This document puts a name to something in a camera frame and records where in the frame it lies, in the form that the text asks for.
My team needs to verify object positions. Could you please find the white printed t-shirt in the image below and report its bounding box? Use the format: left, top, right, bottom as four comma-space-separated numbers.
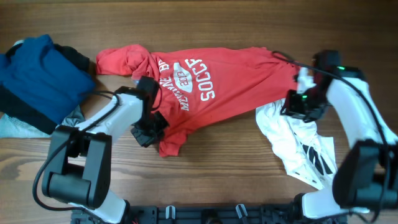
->
255, 67, 340, 191

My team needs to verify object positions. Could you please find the red printed t-shirt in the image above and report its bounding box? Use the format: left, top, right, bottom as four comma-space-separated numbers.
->
96, 44, 299, 157

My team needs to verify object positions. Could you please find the light blue denim garment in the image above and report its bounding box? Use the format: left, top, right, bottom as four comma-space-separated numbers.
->
1, 106, 85, 139

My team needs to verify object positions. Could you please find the black folded garment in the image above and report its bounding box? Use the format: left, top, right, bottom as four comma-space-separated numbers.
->
1, 41, 90, 134

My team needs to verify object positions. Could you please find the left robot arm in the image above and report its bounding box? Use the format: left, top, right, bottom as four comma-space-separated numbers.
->
32, 77, 169, 223

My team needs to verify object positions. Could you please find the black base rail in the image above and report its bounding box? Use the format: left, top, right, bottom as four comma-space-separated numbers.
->
70, 203, 348, 224

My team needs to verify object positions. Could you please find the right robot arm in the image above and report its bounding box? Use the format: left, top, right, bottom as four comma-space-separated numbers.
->
280, 50, 397, 223

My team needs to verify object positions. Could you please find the blue folded shirt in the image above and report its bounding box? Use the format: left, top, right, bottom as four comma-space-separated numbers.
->
1, 34, 95, 124

